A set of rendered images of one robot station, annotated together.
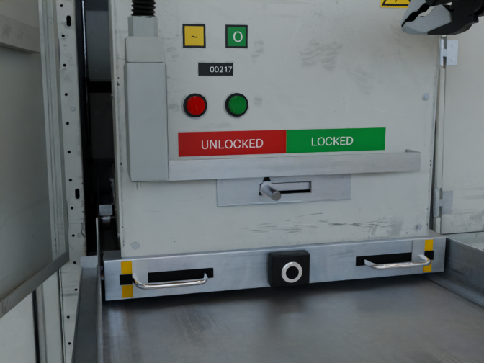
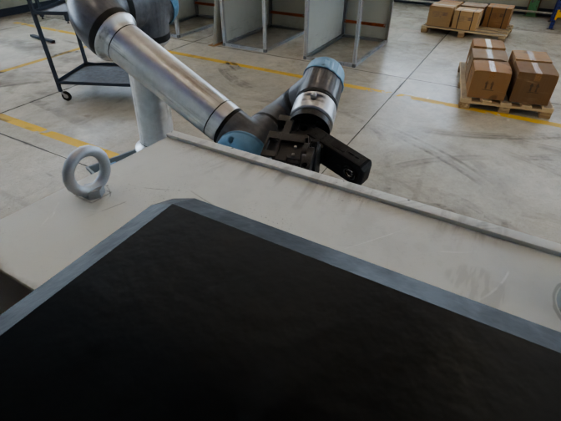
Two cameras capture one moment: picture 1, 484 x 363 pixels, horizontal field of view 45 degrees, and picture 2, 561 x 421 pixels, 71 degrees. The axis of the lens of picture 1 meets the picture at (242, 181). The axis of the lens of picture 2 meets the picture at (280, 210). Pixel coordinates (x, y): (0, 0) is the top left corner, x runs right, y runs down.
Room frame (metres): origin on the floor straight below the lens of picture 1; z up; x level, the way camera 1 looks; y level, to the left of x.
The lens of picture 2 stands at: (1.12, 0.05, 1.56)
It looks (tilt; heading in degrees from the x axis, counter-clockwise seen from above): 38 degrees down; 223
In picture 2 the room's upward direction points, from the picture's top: straight up
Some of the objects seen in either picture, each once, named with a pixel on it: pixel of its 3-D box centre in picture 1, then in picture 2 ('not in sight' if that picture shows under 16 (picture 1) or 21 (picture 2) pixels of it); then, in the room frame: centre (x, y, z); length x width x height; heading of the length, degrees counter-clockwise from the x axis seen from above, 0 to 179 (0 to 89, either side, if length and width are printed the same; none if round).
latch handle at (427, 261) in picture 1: (397, 261); not in sight; (0.90, -0.24, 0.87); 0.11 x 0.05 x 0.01; 103
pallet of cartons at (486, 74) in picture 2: not in sight; (503, 73); (-3.45, -1.07, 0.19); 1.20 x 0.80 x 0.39; 24
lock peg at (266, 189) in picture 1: (270, 186); not in sight; (0.84, -0.04, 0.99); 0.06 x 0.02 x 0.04; 13
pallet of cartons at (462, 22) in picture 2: not in sight; (469, 18); (-5.68, -2.34, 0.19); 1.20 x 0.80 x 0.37; 101
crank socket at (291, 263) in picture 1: (289, 269); not in sight; (0.86, -0.07, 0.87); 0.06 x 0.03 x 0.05; 103
